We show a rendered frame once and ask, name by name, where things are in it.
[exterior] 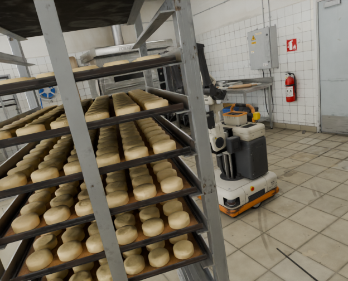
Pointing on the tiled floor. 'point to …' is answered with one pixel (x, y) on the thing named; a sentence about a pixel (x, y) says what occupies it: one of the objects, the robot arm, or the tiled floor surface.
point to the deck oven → (133, 81)
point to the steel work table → (254, 91)
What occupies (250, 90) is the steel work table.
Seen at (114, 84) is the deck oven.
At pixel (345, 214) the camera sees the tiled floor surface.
